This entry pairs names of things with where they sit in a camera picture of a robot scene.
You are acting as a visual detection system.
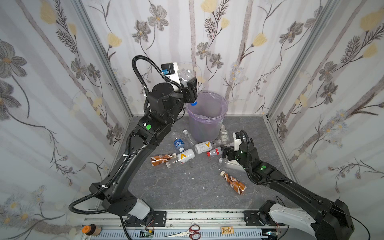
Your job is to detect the square clear bottle white cap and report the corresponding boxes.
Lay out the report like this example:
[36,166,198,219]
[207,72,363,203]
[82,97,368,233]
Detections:
[219,158,245,172]

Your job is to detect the red-cap clear bottle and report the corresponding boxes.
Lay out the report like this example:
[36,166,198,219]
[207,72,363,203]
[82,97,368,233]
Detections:
[207,147,222,157]

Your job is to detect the brown tea bottle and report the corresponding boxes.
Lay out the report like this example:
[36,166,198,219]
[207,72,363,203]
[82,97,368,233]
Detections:
[220,171,247,195]
[151,153,177,166]

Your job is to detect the white bottle yellow logo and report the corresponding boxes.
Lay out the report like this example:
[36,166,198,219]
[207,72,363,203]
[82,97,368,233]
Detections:
[166,149,195,169]
[194,139,222,154]

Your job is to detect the small blue-label water bottle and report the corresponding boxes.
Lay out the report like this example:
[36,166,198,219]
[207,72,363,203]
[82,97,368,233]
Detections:
[179,69,197,106]

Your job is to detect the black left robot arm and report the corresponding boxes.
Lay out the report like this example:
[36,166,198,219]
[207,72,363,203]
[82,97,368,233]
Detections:
[69,55,198,226]

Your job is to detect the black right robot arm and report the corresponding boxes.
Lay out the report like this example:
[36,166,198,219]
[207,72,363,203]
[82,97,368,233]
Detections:
[221,130,357,240]

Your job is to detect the small clear bottle by bin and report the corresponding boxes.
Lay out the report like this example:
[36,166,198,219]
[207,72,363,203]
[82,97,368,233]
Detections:
[219,125,230,145]

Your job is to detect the purple-lined mesh trash bin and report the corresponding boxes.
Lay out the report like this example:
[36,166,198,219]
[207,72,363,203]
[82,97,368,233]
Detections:
[186,91,229,143]

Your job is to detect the Pocari Sweat bottle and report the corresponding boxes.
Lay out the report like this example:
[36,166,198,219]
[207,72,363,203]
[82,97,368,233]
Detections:
[174,138,185,153]

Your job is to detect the small wooden tag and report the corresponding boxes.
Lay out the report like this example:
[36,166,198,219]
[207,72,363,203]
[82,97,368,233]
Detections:
[221,227,235,235]

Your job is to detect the orange-capped spool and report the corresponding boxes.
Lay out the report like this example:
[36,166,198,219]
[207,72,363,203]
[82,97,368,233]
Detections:
[82,224,102,236]

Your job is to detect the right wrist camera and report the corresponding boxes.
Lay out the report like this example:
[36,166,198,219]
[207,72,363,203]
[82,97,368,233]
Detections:
[233,132,244,152]

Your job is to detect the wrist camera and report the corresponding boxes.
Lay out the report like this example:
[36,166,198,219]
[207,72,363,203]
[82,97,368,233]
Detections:
[233,132,244,152]
[161,62,180,84]

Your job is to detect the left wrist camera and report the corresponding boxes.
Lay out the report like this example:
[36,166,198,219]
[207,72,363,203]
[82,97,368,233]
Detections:
[161,62,180,84]

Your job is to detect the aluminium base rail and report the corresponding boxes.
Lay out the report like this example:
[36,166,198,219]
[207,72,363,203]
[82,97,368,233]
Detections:
[83,209,315,240]

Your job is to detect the red-handled scissors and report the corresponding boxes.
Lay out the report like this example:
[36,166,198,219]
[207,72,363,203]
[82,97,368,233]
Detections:
[165,225,201,240]

